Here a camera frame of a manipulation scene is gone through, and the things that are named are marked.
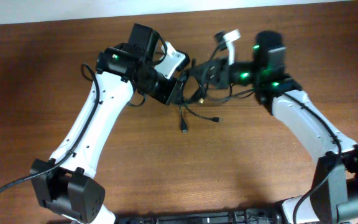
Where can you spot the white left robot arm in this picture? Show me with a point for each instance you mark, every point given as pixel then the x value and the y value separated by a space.
pixel 65 183

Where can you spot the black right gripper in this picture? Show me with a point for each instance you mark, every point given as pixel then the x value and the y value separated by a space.
pixel 220 75

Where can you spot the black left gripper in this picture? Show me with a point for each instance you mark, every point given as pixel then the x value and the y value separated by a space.
pixel 168 97

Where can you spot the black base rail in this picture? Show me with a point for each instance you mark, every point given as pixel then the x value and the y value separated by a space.
pixel 248 216

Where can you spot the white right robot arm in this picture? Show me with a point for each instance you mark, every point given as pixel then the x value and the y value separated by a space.
pixel 333 196

